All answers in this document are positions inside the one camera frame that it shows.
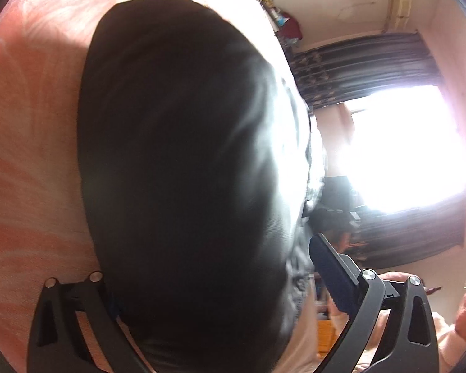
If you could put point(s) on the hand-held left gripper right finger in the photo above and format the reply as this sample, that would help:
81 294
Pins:
328 266

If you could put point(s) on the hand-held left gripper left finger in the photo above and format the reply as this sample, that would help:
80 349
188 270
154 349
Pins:
101 293

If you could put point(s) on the black pants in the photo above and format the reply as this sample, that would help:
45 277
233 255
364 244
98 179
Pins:
186 143

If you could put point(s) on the orange box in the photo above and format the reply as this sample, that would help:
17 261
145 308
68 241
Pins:
326 336

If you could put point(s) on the dark patterned curtain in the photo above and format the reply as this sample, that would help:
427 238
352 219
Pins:
411 233
365 66

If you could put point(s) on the bright window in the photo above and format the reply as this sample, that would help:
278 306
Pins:
404 147

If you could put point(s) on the pink patterned bed blanket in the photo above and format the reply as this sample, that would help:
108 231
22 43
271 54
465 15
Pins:
35 124

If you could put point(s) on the red cloth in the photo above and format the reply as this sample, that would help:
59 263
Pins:
292 27

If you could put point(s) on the cream air conditioner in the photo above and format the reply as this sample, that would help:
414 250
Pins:
399 9

